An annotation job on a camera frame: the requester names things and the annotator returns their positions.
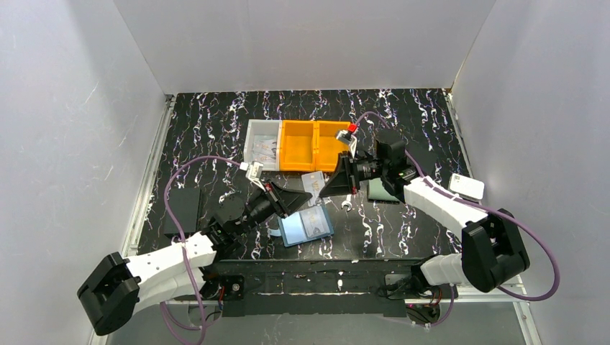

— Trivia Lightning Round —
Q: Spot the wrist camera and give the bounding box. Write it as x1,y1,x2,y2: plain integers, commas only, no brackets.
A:
335,123,358,157
240,161,264,183

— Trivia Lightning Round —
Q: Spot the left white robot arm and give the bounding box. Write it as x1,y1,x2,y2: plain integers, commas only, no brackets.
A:
77,181,312,336

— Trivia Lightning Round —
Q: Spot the silver wrench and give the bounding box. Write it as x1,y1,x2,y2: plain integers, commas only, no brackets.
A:
341,194,352,212

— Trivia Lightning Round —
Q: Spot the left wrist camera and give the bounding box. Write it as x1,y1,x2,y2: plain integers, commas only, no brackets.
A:
240,161,264,183

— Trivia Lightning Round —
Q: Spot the black flat box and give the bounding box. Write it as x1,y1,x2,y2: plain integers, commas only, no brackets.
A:
169,188,201,238

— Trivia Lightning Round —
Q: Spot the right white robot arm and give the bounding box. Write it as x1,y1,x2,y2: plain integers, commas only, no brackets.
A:
319,124,530,293

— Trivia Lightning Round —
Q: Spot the left orange bin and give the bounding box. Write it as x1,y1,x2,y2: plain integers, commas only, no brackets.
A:
279,120,315,172

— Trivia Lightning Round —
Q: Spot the blue card holder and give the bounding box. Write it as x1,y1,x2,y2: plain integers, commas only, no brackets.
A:
268,206,334,247

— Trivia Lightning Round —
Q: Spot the green card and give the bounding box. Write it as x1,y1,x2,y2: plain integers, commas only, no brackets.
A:
367,178,400,203

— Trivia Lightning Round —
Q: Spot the right orange bin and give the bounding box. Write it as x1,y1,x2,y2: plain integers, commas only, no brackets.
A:
314,121,350,173

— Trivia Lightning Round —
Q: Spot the white box with label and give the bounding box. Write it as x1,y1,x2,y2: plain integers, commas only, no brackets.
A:
448,173,485,202

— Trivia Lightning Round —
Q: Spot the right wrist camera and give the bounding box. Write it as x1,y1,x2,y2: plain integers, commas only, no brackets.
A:
335,123,358,157

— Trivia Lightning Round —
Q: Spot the orange bin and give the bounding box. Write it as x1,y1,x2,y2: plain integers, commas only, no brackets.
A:
279,120,315,172
314,121,350,173

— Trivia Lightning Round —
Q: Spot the white plastic bin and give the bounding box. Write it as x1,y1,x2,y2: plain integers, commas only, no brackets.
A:
243,119,282,172

